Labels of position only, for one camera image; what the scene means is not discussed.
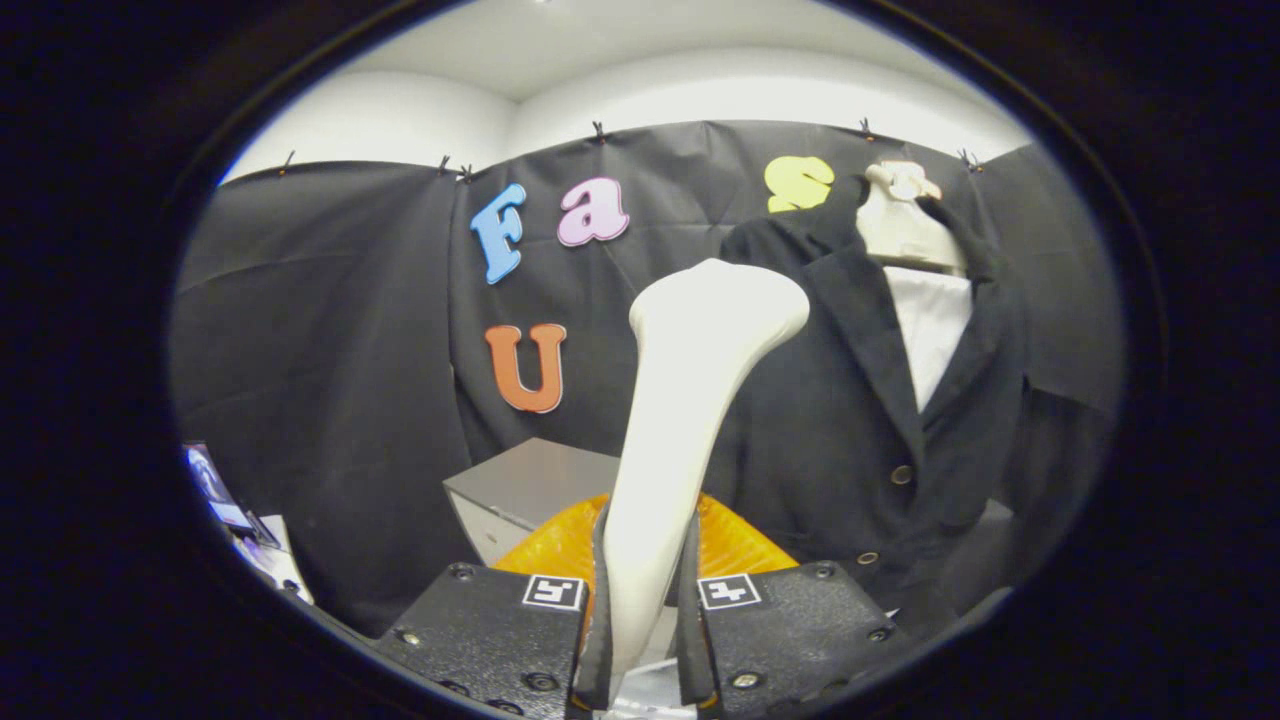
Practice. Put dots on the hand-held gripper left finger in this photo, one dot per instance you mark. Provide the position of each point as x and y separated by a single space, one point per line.
490 630

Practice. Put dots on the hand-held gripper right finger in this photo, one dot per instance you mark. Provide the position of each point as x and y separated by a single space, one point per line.
790 630

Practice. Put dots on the black suit jacket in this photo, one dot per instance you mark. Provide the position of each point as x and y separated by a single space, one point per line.
850 420

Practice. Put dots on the grey white cabinet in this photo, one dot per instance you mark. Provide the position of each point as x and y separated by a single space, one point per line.
530 485

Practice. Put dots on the white blue panel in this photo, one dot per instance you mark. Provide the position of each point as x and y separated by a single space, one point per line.
235 510

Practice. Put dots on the black backdrop cloth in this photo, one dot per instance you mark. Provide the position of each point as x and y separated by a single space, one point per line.
330 350

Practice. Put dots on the white mannequin torso stand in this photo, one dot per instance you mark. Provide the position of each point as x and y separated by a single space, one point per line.
930 320

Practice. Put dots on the row of small cloth clips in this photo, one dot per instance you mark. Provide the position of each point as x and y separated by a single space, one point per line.
598 130

